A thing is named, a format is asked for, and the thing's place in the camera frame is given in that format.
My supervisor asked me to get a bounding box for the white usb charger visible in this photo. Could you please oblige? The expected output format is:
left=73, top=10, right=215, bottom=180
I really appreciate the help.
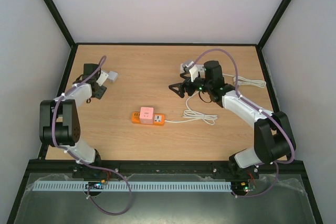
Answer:
left=108, top=71, right=119, bottom=82

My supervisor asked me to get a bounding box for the white power strip cable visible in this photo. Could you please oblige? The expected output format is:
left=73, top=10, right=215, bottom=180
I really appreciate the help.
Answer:
left=223, top=73, right=267, bottom=89

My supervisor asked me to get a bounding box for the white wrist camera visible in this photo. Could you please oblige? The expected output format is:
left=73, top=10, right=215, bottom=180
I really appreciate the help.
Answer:
left=180, top=61, right=204, bottom=82
left=96, top=70, right=109, bottom=86

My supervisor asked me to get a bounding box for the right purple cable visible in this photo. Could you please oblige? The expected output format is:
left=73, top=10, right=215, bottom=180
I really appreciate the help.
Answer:
left=194, top=48, right=296, bottom=199

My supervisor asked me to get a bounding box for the purple cable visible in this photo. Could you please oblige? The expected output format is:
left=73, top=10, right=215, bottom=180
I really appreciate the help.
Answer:
left=51, top=55, right=133, bottom=217
left=194, top=48, right=296, bottom=199

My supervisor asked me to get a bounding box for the black aluminium frame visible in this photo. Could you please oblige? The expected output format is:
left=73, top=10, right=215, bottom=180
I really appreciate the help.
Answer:
left=7, top=0, right=323, bottom=223

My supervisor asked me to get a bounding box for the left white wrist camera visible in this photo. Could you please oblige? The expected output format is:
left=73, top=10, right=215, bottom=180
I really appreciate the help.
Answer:
left=96, top=70, right=109, bottom=86

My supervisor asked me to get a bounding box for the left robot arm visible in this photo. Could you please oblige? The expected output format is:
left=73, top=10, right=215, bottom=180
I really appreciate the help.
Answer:
left=39, top=63, right=108, bottom=166

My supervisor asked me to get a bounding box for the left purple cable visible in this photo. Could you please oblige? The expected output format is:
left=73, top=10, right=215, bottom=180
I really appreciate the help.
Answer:
left=51, top=55, right=133, bottom=217

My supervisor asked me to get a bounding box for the pink cube socket adapter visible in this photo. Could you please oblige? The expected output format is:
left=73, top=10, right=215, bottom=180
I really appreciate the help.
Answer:
left=139, top=106, right=154, bottom=125

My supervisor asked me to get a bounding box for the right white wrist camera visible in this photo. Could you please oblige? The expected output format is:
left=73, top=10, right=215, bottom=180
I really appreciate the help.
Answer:
left=180, top=61, right=204, bottom=82

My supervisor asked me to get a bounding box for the orange strip white cable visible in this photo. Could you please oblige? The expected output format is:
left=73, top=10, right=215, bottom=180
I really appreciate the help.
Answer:
left=164, top=93, right=218, bottom=126

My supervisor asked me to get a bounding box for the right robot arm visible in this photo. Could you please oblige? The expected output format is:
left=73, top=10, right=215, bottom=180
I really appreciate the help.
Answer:
left=169, top=60, right=296, bottom=178

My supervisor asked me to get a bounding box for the white slotted cable duct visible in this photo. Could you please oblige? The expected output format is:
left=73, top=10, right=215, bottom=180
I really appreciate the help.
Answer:
left=32, top=181, right=232, bottom=193

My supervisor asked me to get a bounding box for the white power strip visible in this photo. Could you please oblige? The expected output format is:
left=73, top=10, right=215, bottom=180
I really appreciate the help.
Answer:
left=197, top=65, right=205, bottom=73

